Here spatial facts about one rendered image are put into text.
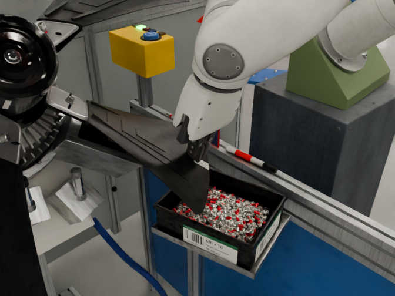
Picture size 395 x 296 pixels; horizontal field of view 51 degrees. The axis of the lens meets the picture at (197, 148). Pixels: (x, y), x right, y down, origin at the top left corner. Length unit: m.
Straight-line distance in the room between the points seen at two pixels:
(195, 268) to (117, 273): 0.91
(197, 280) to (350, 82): 0.62
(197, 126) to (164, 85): 1.23
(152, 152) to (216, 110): 0.12
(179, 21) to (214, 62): 1.34
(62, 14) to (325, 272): 0.75
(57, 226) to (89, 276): 1.06
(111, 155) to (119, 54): 0.46
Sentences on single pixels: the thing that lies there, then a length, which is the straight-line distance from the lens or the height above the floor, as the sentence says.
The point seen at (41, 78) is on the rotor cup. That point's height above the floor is 1.19.
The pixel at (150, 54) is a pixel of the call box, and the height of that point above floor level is 1.04.
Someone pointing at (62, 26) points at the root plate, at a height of 1.22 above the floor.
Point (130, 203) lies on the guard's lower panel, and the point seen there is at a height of 0.13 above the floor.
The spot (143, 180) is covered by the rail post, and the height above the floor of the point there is 0.58.
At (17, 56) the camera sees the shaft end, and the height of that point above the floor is 1.22.
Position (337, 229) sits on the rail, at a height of 0.83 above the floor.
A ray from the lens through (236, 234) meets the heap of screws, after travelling 0.80.
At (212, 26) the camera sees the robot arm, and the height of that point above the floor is 1.29.
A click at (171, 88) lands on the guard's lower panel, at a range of 1.86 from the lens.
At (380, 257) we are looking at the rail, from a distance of 0.87.
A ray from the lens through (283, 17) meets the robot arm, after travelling 0.43.
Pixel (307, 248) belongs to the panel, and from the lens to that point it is 0.99.
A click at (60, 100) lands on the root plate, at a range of 0.65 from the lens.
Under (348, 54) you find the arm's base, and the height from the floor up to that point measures 1.05.
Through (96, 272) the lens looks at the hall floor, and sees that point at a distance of 1.89.
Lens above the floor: 1.42
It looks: 33 degrees down
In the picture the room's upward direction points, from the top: straight up
